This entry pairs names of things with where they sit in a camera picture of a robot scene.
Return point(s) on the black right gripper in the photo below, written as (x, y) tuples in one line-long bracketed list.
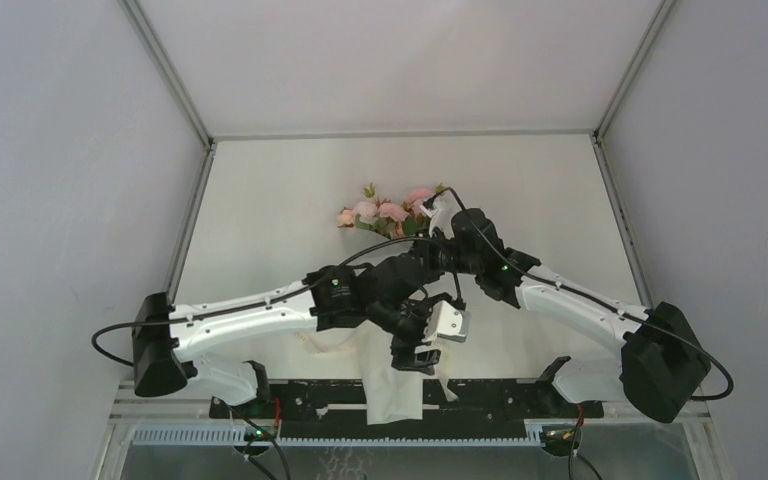
[(423, 246)]

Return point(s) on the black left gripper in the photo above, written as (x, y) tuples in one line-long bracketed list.
[(403, 354)]

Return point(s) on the pink fake flower bouquet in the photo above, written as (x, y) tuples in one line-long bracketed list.
[(387, 218)]

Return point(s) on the cream ribbon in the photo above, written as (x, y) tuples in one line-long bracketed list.
[(331, 342)]

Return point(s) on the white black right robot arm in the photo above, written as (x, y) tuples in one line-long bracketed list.
[(657, 361)]

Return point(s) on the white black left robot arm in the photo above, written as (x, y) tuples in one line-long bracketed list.
[(175, 346)]

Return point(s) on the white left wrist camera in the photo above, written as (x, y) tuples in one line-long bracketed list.
[(446, 322)]

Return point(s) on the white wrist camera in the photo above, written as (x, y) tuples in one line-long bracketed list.
[(434, 210), (446, 322)]

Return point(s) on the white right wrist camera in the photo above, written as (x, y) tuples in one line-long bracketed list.
[(434, 210)]

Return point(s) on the black mounting rail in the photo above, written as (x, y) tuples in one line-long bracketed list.
[(334, 410)]

